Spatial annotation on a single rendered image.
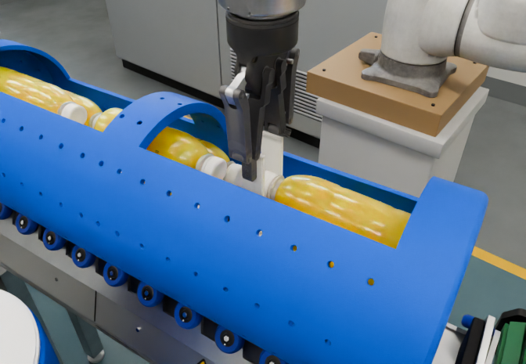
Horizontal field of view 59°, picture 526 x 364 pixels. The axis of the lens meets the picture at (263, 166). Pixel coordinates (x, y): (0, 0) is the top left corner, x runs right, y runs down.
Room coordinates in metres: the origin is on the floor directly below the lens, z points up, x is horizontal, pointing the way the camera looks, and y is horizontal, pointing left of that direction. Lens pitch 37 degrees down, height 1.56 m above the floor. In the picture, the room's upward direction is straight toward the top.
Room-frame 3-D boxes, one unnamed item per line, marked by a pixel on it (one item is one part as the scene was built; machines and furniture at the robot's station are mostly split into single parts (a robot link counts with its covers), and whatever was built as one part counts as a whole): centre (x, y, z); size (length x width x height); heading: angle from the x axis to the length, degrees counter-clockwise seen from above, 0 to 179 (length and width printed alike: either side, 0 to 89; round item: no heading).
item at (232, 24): (0.47, 0.00, 1.36); 0.08 x 0.07 x 0.09; 149
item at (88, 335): (0.92, 0.60, 0.31); 0.06 x 0.06 x 0.63; 59
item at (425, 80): (1.05, -0.34, 1.08); 0.22 x 0.18 x 0.06; 56
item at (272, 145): (0.49, -0.01, 1.20); 0.03 x 0.01 x 0.07; 59
